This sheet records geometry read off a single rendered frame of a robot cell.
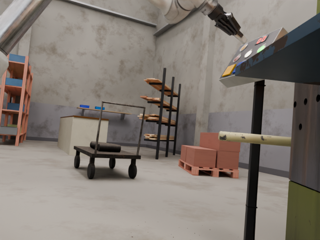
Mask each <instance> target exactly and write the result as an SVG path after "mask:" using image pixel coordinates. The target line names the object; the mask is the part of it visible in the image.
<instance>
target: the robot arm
mask: <svg viewBox="0 0 320 240"><path fill-rule="evenodd" d="M51 1H52V0H14V1H13V2H12V3H11V4H10V5H9V6H8V7H7V8H6V10H5V11H4V12H3V13H2V14H1V15H0V79H1V77H2V75H3V74H4V72H5V71H6V69H7V68H8V66H9V61H8V58H7V55H8V54H9V53H10V52H11V50H12V49H13V48H14V47H15V45H16V44H17V43H18V42H19V41H20V39H21V38H22V37H23V36H24V34H25V33H26V32H27V31H28V29H29V28H30V27H31V26H32V24H33V23H34V22H35V21H36V19H37V18H38V17H39V16H40V14H42V12H43V11H44V10H45V9H46V7H47V6H48V5H49V4H50V2H51ZM148 1H149V2H150V3H151V4H152V5H154V6H155V7H157V8H159V9H160V10H161V12H162V14H163V17H164V20H165V21H166V22H167V23H168V24H176V23H178V22H180V21H181V20H183V19H184V18H185V17H186V16H187V15H188V14H189V13H190V11H191V10H192V9H193V8H195V7H196V8H198V10H200V11H201V12H202V13H203V14H204V15H205V16H206V15H208V17H209V18H210V19H211V20H215V22H216V24H215V27H218V28H219V29H221V30H222V31H224V32H225V33H227V34H228V35H229V36H231V35H233V36H235V37H236V38H237V39H238V40H239V41H240V42H241V43H242V44H245V43H246V41H247V40H248V39H247V38H246V37H245V36H244V35H243V34H242V33H241V32H240V28H241V27H240V25H239V24H238V22H237V21H236V20H235V18H234V17H233V13H232V12H231V13H230V14H227V13H226V12H225V11H224V10H223V7H222V6H221V5H220V4H219V3H218V0H148Z"/></svg>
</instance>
